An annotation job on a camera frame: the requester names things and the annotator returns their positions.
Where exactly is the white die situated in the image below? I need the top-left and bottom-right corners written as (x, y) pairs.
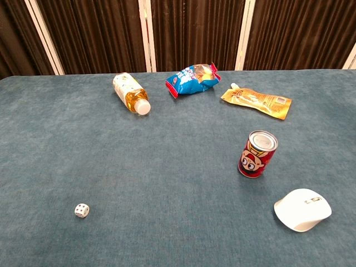
top-left (74, 203), bottom-right (90, 219)

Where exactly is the blue tablecloth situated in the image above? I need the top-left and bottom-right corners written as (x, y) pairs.
top-left (0, 68), bottom-right (356, 267)

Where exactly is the blue chips bag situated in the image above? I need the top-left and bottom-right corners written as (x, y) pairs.
top-left (165, 62), bottom-right (222, 99)

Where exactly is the yellow tea plastic bottle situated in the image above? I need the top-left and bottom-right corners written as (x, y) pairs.
top-left (112, 72), bottom-right (152, 116)

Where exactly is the red cartoon drink can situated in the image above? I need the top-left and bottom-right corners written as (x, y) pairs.
top-left (238, 130), bottom-right (279, 179)

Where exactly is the yellow spouted sauce pouch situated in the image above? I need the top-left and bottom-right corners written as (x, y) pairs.
top-left (220, 82), bottom-right (293, 121)

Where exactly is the brown fabric screen panel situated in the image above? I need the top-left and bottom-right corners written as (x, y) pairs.
top-left (244, 0), bottom-right (356, 71)
top-left (29, 0), bottom-right (152, 76)
top-left (144, 0), bottom-right (255, 73)
top-left (0, 0), bottom-right (61, 80)

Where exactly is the white computer mouse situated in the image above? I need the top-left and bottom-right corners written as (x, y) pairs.
top-left (273, 188), bottom-right (333, 233)

